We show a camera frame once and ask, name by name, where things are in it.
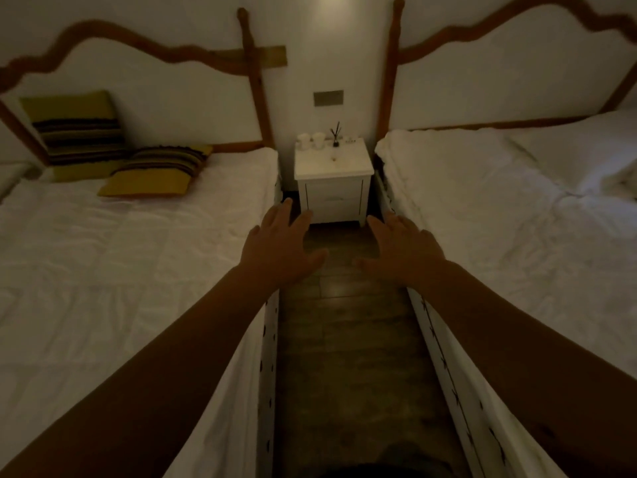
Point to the person's right hand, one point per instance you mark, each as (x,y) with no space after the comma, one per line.
(405,253)

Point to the person's left hand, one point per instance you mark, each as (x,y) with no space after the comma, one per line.
(276,253)

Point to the person's left thumb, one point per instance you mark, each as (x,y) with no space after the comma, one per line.
(318,259)

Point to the person's left little finger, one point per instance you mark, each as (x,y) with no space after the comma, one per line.
(252,232)

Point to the person's left middle finger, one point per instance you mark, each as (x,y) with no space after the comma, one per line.
(284,213)

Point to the person's right thumb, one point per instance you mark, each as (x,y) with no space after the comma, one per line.
(367,263)

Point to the person's right forearm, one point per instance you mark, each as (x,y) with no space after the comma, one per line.
(527,373)

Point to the person's left forearm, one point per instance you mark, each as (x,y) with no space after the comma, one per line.
(149,388)

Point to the white nightstand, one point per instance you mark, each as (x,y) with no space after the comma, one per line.
(333,186)

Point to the white cup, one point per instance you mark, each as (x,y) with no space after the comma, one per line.
(318,140)

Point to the reed diffuser bottle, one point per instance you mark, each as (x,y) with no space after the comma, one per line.
(336,136)

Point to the small yellow striped cushion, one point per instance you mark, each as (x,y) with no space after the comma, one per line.
(157,170)

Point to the wavy wooden headboard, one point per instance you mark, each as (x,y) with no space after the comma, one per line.
(251,79)
(393,69)

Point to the bed with white sheet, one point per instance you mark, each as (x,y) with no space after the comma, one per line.
(522,233)
(114,273)

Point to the large yellow striped cushion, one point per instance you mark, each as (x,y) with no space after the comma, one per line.
(74,129)

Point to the white pillow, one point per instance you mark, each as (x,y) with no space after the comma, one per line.
(582,149)

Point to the wall switch panel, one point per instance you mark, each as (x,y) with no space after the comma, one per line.
(328,98)

